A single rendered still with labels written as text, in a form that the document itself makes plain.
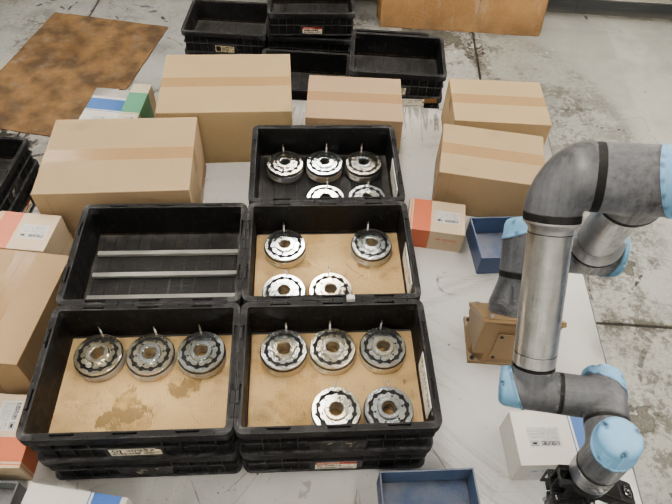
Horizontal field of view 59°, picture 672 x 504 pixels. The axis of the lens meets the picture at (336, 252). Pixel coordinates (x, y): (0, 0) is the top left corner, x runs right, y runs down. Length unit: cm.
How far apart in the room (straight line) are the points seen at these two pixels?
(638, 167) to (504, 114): 99
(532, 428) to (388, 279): 47
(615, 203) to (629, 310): 173
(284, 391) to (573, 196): 71
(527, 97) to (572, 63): 194
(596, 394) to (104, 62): 325
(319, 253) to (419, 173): 56
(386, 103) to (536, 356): 108
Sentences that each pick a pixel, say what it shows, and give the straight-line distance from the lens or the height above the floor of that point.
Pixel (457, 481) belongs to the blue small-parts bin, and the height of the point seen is 70.
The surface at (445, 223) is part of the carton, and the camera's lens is 171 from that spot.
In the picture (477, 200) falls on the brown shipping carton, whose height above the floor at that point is 77.
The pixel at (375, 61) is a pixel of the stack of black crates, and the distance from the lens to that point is 280.
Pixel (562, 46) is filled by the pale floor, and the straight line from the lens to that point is 414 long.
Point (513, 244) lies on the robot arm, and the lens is 142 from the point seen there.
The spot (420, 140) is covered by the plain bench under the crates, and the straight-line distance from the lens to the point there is 207.
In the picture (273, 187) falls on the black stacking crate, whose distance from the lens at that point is 169.
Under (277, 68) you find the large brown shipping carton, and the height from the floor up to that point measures 90.
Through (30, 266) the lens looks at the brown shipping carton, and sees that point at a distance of 161.
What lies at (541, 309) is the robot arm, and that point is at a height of 118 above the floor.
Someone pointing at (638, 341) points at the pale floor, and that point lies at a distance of 267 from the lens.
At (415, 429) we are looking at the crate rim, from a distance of 120.
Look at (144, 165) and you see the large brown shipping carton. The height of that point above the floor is 90.
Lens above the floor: 202
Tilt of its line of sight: 51 degrees down
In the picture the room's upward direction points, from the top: 3 degrees clockwise
